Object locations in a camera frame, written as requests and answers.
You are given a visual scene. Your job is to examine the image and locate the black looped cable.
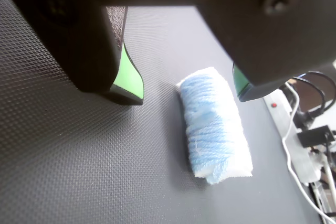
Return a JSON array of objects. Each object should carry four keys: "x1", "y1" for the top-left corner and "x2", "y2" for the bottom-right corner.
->
[{"x1": 290, "y1": 71, "x2": 336, "y2": 120}]

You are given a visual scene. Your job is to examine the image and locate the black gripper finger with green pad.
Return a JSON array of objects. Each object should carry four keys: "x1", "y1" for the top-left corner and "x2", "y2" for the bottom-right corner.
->
[
  {"x1": 0, "y1": 0, "x2": 145, "y2": 106},
  {"x1": 188, "y1": 0, "x2": 336, "y2": 103}
]

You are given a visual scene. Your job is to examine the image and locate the white block blue yarn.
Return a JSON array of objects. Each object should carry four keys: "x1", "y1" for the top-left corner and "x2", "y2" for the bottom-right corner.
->
[{"x1": 176, "y1": 66, "x2": 254, "y2": 186}]

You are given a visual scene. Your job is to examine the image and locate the white power strip, red switch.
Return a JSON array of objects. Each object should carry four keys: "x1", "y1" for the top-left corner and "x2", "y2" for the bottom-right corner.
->
[{"x1": 263, "y1": 89, "x2": 322, "y2": 184}]

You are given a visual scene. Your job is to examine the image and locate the thin white cable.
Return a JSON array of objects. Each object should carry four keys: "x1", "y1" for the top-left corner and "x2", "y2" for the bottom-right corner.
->
[{"x1": 281, "y1": 81, "x2": 336, "y2": 224}]

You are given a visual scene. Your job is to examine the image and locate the small black box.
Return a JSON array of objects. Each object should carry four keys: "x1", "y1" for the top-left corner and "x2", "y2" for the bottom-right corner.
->
[{"x1": 297, "y1": 125, "x2": 336, "y2": 148}]

